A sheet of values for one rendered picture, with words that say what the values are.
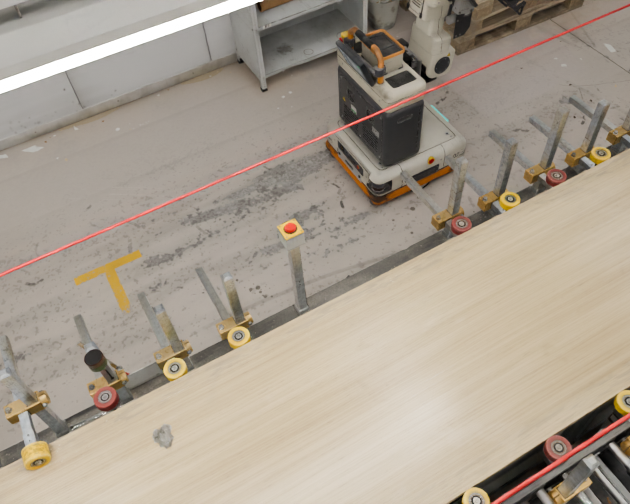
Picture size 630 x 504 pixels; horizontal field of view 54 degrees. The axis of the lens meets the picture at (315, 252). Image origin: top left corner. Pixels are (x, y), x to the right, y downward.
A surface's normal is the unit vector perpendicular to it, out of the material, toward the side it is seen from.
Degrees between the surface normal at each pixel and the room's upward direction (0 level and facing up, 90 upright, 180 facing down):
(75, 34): 61
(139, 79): 90
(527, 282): 0
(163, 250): 0
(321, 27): 0
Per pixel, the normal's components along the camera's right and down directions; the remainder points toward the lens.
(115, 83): 0.49, 0.68
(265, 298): -0.06, -0.60
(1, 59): 0.40, 0.29
